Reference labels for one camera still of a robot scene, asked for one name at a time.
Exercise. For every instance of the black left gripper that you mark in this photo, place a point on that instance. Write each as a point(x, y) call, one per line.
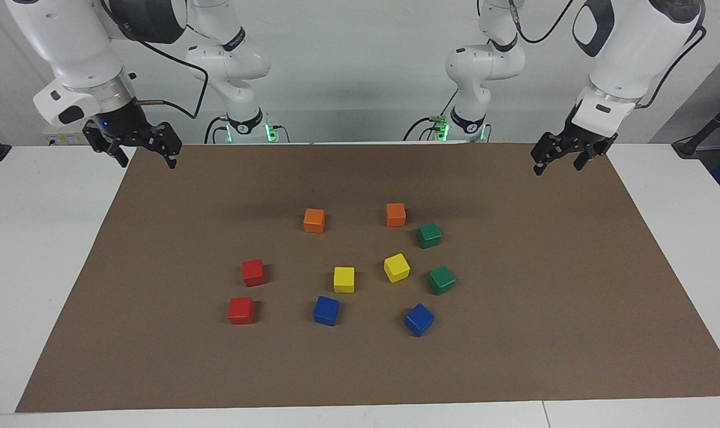
point(586, 139)

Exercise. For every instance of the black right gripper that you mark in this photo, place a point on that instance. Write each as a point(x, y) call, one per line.
point(117, 122)

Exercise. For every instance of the white power box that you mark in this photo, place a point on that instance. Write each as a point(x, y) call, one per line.
point(69, 139)

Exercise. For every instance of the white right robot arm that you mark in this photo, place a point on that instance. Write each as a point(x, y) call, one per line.
point(69, 41)

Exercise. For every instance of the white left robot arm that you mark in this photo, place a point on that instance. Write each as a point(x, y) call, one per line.
point(633, 47)

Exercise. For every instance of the orange wooden cube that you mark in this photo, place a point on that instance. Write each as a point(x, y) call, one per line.
point(395, 215)
point(314, 221)

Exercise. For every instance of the yellow wooden cube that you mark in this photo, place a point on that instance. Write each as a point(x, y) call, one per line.
point(396, 268)
point(344, 280)

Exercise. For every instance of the red wooden cube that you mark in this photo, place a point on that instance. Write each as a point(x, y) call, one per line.
point(253, 273)
point(241, 311)

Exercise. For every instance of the black stand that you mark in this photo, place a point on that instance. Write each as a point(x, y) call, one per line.
point(707, 128)

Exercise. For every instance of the brown paper mat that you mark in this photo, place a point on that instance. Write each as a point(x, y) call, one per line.
point(514, 356)

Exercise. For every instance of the blue wooden cube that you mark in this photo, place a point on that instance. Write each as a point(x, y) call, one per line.
point(326, 311)
point(419, 320)

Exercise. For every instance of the green wooden cube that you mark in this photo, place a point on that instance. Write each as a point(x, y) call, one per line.
point(441, 280)
point(429, 236)

